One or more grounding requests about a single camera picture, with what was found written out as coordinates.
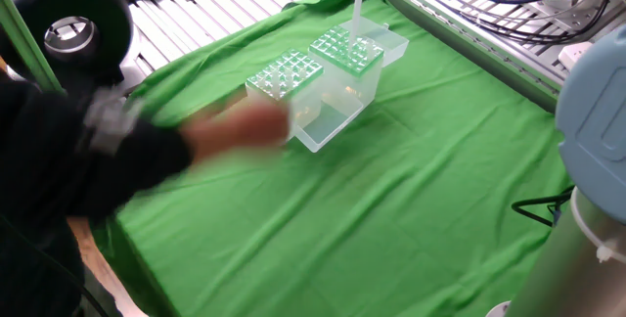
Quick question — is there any white power strip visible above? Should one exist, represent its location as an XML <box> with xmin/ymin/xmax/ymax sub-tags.
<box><xmin>558</xmin><ymin>40</ymin><xmax>596</xmax><ymax>72</ymax></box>

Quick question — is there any black round ring device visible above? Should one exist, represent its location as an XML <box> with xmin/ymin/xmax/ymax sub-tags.
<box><xmin>0</xmin><ymin>0</ymin><xmax>144</xmax><ymax>91</ymax></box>

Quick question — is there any translucent tip box holding tips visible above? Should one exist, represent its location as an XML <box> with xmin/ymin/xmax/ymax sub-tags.
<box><xmin>245</xmin><ymin>48</ymin><xmax>366</xmax><ymax>154</ymax></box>

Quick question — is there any translucent tip box nearly empty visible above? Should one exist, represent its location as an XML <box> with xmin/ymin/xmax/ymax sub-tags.
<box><xmin>307</xmin><ymin>16</ymin><xmax>411</xmax><ymax>111</ymax></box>

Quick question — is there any bare right forearm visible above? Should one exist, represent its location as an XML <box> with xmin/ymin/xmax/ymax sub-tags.
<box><xmin>179</xmin><ymin>118</ymin><xmax>214</xmax><ymax>162</ymax></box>

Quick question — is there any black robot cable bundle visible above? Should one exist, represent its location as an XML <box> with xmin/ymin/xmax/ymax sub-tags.
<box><xmin>439</xmin><ymin>0</ymin><xmax>626</xmax><ymax>47</ymax></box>

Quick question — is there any green cloth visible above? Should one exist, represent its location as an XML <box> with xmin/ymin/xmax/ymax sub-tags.
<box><xmin>92</xmin><ymin>0</ymin><xmax>573</xmax><ymax>317</ymax></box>

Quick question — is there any green frame post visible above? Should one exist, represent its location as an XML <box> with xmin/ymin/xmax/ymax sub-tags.
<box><xmin>0</xmin><ymin>0</ymin><xmax>66</xmax><ymax>94</ymax></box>

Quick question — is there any person's right hand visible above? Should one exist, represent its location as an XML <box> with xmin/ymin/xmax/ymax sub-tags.
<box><xmin>207</xmin><ymin>104</ymin><xmax>290</xmax><ymax>159</ymax></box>

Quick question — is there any black cable with metal plug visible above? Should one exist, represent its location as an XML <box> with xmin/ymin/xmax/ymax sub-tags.
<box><xmin>511</xmin><ymin>185</ymin><xmax>576</xmax><ymax>229</ymax></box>

